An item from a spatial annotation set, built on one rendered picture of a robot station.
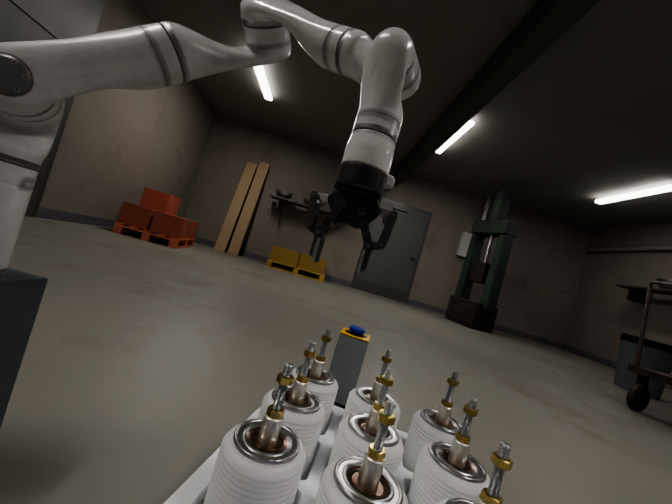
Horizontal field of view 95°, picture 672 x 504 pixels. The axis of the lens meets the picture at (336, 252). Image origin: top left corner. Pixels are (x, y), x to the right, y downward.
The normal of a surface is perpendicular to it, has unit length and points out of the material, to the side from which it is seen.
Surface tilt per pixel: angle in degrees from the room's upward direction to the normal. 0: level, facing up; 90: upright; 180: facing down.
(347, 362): 90
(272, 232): 90
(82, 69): 94
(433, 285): 90
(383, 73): 105
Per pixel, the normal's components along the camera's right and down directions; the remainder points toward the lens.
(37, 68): 0.56, 0.14
